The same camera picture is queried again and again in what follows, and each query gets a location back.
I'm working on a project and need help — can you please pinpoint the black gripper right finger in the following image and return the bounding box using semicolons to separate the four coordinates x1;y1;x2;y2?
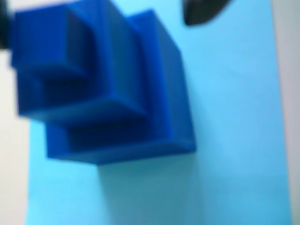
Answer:
182;0;232;26

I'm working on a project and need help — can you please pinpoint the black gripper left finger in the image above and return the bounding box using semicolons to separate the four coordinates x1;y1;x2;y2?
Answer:
0;0;12;51

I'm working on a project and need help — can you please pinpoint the large blue cube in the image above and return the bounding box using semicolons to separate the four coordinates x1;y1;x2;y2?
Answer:
45;8;197;166

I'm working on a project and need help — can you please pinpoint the blue paper square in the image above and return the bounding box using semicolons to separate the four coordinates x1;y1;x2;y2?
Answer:
25;0;293;225

